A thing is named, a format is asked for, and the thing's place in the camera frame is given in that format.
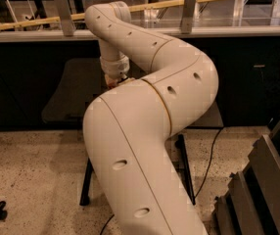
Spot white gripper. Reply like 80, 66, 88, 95
100, 56, 130, 89

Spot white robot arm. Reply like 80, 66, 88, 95
83, 2, 218, 235

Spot black adjustable laptop table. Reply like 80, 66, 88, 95
41, 57, 197, 208

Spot black side table panel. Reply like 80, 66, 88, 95
191, 102, 224, 128

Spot wooden handrail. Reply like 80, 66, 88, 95
0, 0, 219, 30

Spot grey metal railing post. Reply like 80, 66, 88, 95
54, 0, 75, 36
180, 0, 197, 34

